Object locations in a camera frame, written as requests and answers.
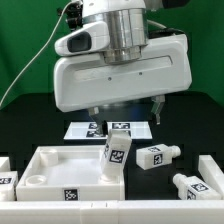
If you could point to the white right fence bar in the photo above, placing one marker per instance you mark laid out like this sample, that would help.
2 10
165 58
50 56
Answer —
211 173

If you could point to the white front fence bar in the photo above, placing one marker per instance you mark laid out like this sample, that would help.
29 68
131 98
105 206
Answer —
113 212

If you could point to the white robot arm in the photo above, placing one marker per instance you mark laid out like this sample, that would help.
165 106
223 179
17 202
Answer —
110 56

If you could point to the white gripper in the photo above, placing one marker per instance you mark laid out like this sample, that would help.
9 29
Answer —
87 81

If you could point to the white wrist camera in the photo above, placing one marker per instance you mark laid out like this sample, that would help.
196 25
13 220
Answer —
92 37

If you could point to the white left fence bar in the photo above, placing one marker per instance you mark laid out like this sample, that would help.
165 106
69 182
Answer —
4 164

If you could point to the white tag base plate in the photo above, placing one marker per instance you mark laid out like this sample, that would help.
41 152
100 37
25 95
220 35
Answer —
87 130

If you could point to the white fence bar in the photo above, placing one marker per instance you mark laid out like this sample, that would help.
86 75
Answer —
4 164
211 173
113 212

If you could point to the white square tabletop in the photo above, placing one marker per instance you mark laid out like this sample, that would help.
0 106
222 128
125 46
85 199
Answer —
68 173

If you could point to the black camera stand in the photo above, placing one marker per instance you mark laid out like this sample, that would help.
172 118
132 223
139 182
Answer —
73 14

